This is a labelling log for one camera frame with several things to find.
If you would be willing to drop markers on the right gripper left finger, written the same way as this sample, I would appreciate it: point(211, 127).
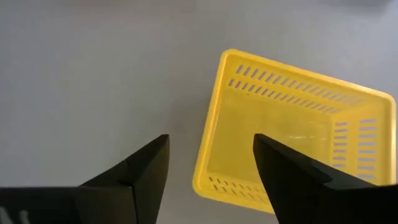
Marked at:
point(140, 186)

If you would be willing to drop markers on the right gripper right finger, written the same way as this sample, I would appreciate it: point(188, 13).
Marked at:
point(298, 193)

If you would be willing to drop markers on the yellow plastic basket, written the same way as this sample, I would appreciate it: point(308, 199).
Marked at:
point(280, 118)

